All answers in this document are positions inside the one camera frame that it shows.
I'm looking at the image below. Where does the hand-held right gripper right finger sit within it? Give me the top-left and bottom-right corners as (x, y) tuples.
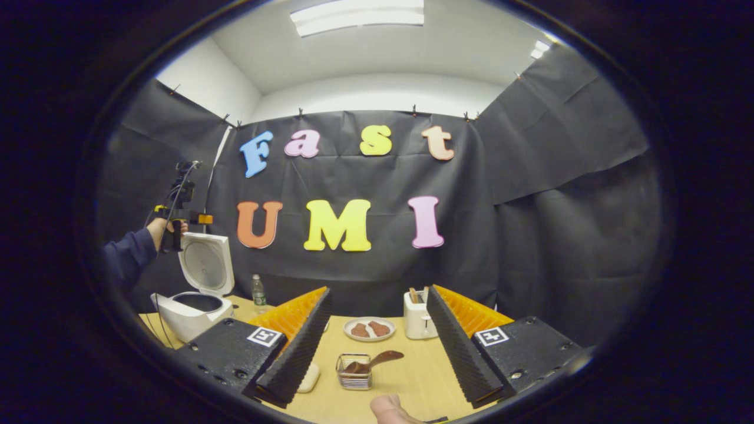
(425, 284), (590, 410)

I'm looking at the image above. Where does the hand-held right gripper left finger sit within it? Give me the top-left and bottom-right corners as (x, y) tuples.
(177, 287), (333, 410)

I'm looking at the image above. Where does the clear container of rice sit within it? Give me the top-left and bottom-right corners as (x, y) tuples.
(296, 362), (322, 394)

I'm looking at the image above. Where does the metal wire chopstick holder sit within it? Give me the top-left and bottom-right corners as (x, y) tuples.
(336, 353), (373, 391)

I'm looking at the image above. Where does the brown wooden spoon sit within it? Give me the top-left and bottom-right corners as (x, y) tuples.
(342, 350), (405, 376)

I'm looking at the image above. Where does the white rice cooker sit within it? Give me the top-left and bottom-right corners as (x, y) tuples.
(150, 232), (235, 343)

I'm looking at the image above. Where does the cream toaster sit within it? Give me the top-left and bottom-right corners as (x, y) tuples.
(404, 289), (439, 340)

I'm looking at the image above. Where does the round plate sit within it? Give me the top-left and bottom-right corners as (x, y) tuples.
(343, 317), (396, 343)

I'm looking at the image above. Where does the black backdrop cloth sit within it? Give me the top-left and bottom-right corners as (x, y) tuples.
(97, 44), (663, 348)

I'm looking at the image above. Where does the long ceiling light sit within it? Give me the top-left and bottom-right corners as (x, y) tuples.
(290, 0), (425, 38)

